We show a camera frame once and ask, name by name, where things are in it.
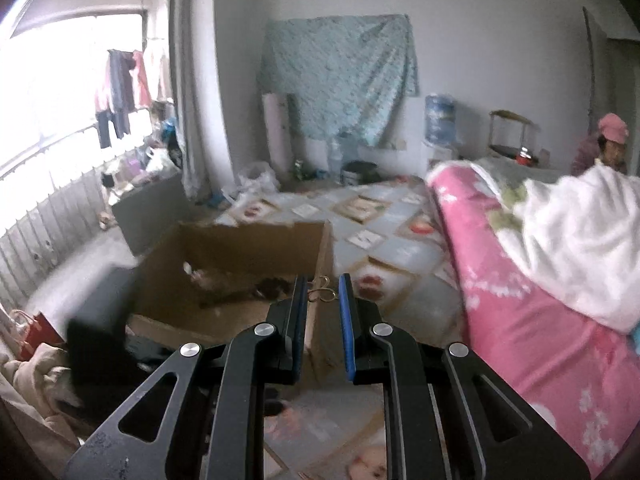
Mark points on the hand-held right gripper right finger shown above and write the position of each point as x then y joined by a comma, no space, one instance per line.
346,320

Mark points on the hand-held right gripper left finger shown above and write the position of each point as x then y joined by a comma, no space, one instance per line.
300,310

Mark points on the gold ornament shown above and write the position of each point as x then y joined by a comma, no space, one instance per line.
322,294

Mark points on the cardboard box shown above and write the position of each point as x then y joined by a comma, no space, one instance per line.
240,240

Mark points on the red paper bag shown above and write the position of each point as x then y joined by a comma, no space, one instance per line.
42,332

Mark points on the fruit print tablecloth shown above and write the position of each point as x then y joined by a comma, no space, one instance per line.
390,255

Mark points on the beige cloth pile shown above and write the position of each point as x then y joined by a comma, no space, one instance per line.
30,385

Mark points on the beige slipper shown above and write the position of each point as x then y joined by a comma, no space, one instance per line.
105,221

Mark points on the white window railing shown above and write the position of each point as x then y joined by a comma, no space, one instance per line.
50,230

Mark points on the grey cabinet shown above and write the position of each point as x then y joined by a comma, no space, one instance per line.
150,210

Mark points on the small blue cloth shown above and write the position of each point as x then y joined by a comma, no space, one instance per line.
220,200

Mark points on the white plastic bag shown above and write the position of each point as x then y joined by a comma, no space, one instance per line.
260,177

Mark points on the black bucket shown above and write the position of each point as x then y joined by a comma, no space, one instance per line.
360,172

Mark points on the pink floral blanket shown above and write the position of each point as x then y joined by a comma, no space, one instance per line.
500,310

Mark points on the clear plastic water jug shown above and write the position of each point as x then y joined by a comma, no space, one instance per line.
342,152

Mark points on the pile of bags and clothes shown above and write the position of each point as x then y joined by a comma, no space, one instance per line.
150,160

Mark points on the white water dispenser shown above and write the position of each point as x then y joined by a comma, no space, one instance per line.
440,155

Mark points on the blue water bottle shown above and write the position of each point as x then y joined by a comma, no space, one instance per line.
440,120

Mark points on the row of hanging laundry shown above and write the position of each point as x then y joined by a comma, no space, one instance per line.
120,90

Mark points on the small red pot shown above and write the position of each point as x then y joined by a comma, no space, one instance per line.
525,157

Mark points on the white fleece blanket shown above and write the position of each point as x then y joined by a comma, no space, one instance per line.
575,240

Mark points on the grey curtain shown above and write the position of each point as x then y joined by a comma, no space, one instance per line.
192,85

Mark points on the wooden rack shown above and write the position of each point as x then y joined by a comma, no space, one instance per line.
510,116

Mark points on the teal striped cloth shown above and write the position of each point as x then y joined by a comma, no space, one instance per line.
635,342

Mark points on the long thin pole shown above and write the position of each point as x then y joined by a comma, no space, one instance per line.
590,60

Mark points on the teal wall cloth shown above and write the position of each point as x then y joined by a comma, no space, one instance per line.
340,75

